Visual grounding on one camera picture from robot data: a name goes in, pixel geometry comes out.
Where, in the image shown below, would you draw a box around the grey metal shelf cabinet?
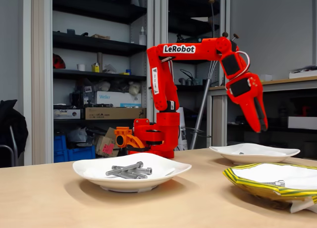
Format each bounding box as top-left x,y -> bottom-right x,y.
155,0 -> 231,151
23,0 -> 156,166

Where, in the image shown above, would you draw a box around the flat white box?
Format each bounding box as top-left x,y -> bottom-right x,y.
289,65 -> 317,79

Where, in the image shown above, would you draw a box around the red helmet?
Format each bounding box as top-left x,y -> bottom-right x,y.
53,53 -> 66,70

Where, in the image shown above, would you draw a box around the white plush toy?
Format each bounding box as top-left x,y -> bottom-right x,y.
128,81 -> 141,95

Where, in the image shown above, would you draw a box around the black jacket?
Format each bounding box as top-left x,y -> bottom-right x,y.
0,99 -> 29,162

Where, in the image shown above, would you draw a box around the white plastic bottle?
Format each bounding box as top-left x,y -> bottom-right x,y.
139,26 -> 147,46

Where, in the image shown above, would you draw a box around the grey workbench wooden top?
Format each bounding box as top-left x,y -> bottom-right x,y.
207,76 -> 317,149

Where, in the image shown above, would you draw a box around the cardboard box pink sticker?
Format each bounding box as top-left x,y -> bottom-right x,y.
95,127 -> 122,158

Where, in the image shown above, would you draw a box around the tall blue plastic crate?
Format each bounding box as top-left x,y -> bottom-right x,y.
53,135 -> 68,164

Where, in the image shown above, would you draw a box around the yellow green striped paper bowl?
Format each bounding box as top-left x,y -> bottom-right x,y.
222,163 -> 317,214

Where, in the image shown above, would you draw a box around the white square plate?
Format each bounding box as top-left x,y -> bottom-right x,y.
209,143 -> 301,166
72,152 -> 192,193

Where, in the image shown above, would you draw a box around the grey metal chair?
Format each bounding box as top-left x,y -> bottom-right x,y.
0,125 -> 19,168

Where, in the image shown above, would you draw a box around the white plastic bag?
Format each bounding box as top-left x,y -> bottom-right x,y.
66,128 -> 87,143

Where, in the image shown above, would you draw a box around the metal coat stand wooden knobs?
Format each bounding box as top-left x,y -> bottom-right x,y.
189,0 -> 240,150

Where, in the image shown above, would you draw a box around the long white box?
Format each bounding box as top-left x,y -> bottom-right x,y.
287,116 -> 317,130

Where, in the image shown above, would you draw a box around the flat printed box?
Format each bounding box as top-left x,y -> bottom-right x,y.
53,109 -> 81,120

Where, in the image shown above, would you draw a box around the low blue plastic crate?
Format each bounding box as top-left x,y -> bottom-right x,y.
66,145 -> 96,162

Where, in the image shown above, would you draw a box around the white red servo cable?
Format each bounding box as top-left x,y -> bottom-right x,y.
231,50 -> 251,81

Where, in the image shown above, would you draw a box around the long brown cardboard box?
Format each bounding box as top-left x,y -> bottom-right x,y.
85,107 -> 147,121

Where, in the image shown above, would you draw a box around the white Weller box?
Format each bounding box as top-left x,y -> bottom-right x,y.
96,91 -> 142,108

